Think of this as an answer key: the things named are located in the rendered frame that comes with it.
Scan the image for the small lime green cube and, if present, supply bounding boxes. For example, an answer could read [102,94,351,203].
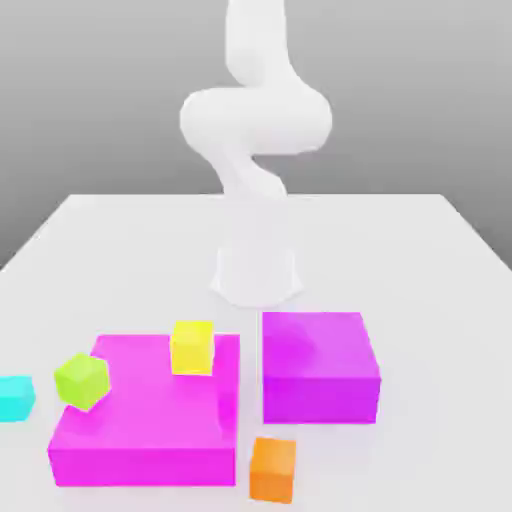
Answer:
[53,351,112,413]

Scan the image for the small cyan cube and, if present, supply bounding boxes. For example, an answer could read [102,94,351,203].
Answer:
[0,374,37,424]

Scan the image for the small orange cube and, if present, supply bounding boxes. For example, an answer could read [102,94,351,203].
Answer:
[248,436,298,505]

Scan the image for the large purple box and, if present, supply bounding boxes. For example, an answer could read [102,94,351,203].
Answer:
[261,311,383,425]

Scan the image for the large magenta box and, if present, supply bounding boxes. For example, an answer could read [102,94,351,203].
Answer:
[46,333,242,488]

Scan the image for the small yellow cube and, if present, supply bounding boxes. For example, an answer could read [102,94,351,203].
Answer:
[169,319,216,377]

